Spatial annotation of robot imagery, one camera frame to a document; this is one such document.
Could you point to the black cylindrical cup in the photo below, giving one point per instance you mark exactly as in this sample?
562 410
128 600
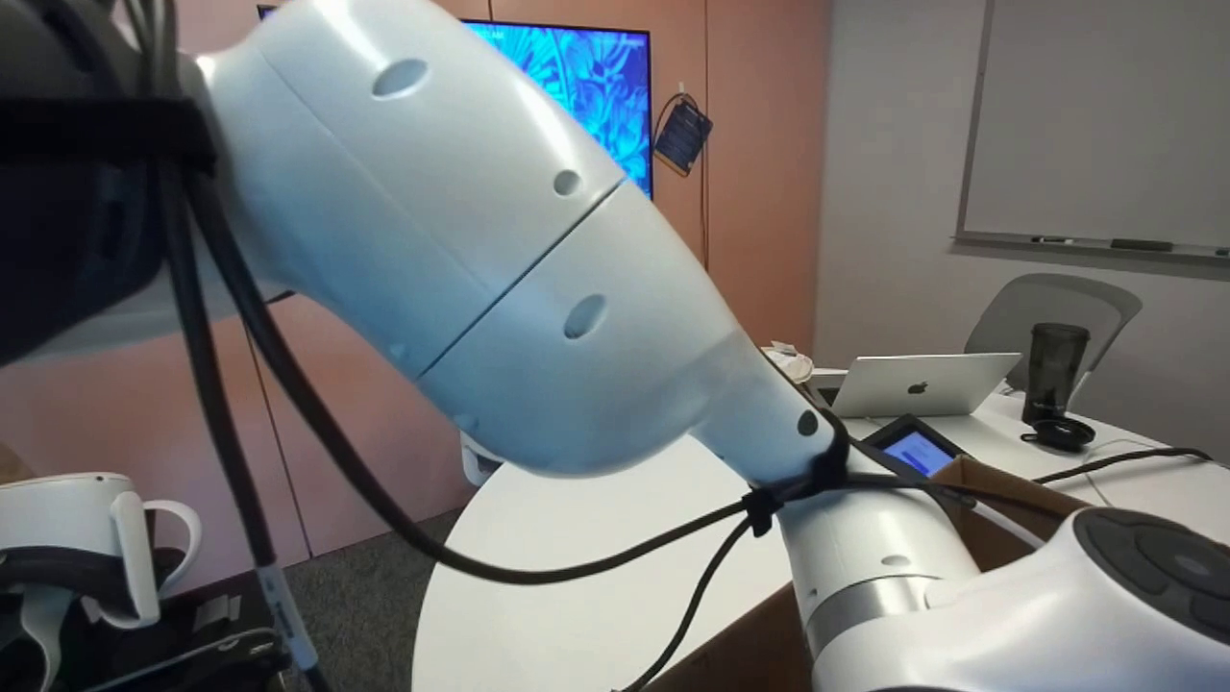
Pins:
1056 367

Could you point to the black wall panel device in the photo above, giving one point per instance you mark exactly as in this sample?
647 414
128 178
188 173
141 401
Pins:
687 129

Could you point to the black tablet lit screen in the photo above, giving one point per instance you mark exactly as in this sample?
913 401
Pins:
919 451

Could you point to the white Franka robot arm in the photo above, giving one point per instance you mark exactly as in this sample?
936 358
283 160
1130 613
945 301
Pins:
485 255

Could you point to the grey shell chair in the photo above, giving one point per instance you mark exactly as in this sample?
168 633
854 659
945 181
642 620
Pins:
1071 313

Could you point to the white VR headset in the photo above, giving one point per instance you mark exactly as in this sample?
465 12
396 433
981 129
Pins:
78 513

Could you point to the small black round device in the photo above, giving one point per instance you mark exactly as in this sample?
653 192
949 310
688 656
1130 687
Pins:
1062 436

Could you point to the silver laptop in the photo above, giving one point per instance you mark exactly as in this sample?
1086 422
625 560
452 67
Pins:
924 382

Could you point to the white wall whiteboard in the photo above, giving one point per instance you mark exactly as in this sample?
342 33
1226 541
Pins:
1099 118

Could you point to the wall television blue image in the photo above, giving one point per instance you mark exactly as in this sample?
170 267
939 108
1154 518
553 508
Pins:
601 91

